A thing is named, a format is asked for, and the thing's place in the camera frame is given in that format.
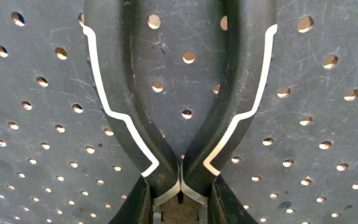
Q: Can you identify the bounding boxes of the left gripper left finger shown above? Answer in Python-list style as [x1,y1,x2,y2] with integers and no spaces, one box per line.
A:
[108,175,154,224]

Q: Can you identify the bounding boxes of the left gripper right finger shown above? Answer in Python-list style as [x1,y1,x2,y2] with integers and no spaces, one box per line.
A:
[208,175,258,224]

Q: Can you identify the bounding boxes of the black and white pliers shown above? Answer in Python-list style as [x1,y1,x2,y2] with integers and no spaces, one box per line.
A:
[78,0,278,224]

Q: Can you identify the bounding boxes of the black pegboard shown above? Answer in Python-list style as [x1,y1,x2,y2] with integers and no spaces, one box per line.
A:
[0,0,358,224]

